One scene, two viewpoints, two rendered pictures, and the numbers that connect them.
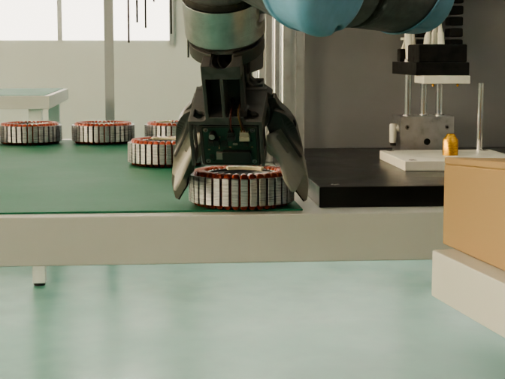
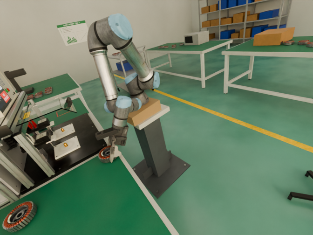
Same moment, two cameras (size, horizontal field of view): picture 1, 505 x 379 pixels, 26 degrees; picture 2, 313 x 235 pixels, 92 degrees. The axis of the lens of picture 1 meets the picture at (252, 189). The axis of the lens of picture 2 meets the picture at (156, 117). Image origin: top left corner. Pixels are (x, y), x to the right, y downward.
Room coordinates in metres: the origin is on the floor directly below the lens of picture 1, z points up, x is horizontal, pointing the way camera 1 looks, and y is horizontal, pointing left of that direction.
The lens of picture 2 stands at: (1.11, 0.76, 1.34)
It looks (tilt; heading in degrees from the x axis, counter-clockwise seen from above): 31 degrees down; 248
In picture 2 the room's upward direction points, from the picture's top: 13 degrees counter-clockwise
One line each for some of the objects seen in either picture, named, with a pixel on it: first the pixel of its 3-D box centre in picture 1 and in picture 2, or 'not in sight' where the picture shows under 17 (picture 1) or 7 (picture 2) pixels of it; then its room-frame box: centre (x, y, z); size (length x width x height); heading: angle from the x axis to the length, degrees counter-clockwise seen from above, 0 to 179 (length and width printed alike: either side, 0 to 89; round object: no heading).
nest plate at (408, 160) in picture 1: (449, 159); (66, 146); (1.37, -0.25, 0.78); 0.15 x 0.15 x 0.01; 5
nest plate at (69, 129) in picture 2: not in sight; (63, 131); (1.40, -0.49, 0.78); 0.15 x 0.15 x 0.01; 5
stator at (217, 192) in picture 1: (241, 186); (108, 153); (1.15, 0.01, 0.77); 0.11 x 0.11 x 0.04
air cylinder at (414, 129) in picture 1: (422, 134); (40, 155); (1.52, -0.24, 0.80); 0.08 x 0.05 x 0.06; 95
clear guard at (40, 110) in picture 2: not in sight; (43, 114); (1.38, -0.26, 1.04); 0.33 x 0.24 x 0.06; 5
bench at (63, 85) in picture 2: not in sight; (53, 105); (1.79, -2.72, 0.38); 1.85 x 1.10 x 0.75; 95
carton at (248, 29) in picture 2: not in sight; (248, 32); (-4.67, -3.11, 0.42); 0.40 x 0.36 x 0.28; 5
